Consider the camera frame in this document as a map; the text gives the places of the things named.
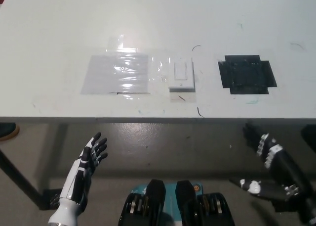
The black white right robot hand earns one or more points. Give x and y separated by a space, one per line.
284 169

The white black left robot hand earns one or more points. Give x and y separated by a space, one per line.
77 172

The white rocker wall switch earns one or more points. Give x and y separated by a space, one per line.
181 71

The black ribbed robot torso block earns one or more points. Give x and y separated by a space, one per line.
155 194
186 196

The grey upright table leg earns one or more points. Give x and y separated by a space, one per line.
58 149

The black diagonal table leg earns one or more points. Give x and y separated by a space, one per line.
22 180

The dark object with tan rim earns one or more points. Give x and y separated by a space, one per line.
8 131

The clear plastic sheet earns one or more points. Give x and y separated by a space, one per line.
101 75

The black tape square patch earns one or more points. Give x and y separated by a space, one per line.
247 74

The clear plastic tape patch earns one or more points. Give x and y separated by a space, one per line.
158 67

